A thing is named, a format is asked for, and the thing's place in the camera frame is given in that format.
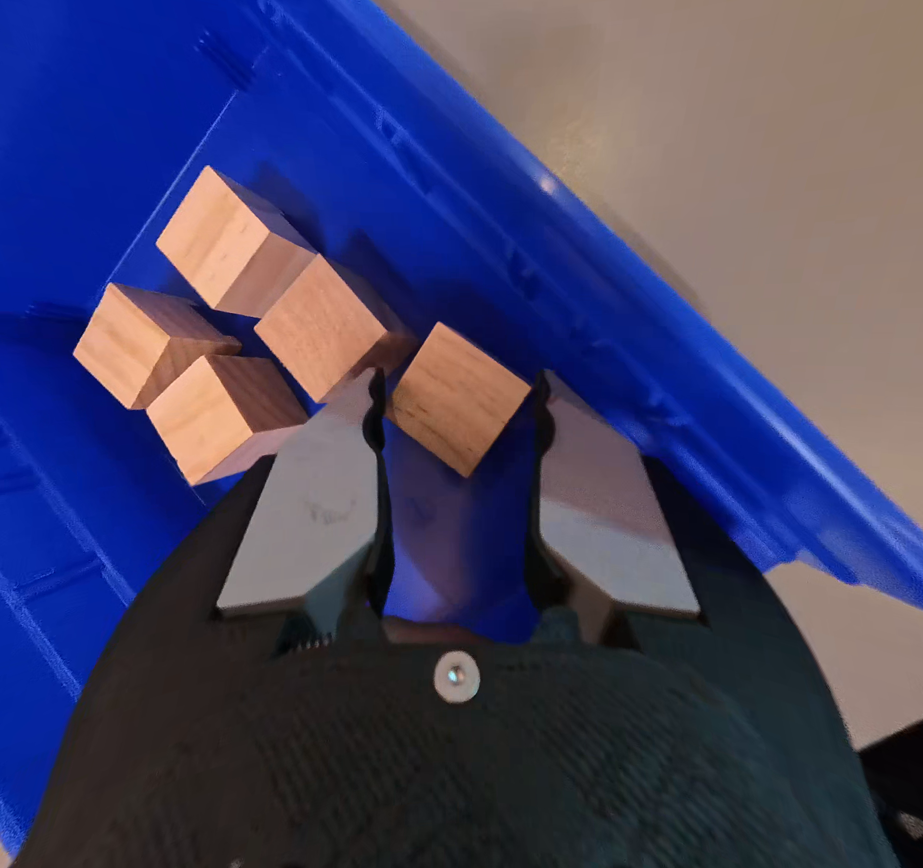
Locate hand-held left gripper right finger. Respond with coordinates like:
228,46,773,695
524,369,702,620

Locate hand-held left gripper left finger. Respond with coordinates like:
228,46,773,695
215,366,396,620

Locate wooden cube blue taped face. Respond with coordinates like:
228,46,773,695
72,282,242,411
254,255,418,403
146,354,310,488
155,164,320,319
386,321,533,479

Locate blue plastic bin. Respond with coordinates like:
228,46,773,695
0,0,923,855

